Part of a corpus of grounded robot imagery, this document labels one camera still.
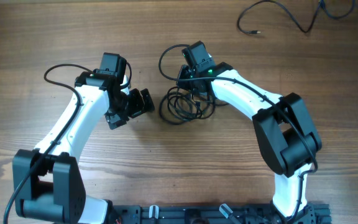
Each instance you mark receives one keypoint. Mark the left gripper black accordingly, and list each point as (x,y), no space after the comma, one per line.
(138,107)

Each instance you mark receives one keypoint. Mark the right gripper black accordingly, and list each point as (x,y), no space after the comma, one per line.
(184,71)

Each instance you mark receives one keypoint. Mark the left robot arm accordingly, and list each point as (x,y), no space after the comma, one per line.
(47,182)

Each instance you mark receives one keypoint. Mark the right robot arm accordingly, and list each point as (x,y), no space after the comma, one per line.
(287,137)

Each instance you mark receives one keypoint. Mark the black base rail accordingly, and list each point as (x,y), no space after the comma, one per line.
(251,213)

